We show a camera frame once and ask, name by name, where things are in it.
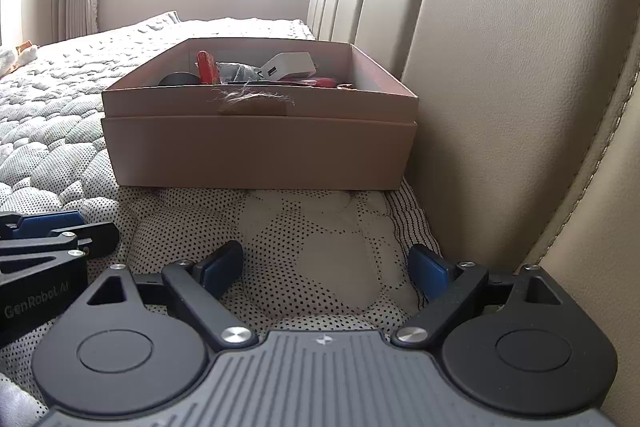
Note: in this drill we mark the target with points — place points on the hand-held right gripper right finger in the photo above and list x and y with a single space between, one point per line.
425 269

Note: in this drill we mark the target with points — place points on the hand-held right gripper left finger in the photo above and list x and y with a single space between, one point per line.
222 264

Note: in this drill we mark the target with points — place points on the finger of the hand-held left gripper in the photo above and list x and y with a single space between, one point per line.
95 234
50 222

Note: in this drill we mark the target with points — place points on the pink cardboard box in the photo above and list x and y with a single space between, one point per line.
250 147

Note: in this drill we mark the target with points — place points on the clear plastic bag dark item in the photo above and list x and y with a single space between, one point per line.
240 72

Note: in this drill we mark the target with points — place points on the pink toothpaste tube blue cap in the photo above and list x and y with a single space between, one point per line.
206 67

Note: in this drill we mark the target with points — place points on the red packet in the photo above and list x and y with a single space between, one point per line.
310 82

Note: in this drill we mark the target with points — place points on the white charger plug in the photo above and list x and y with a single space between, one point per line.
290 64

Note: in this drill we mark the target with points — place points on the white quilted mattress cover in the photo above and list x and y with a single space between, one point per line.
300 232

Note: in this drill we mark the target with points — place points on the orange and white plush toy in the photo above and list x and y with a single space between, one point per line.
20 57

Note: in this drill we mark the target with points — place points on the beige padded headboard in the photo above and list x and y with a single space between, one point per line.
475 7

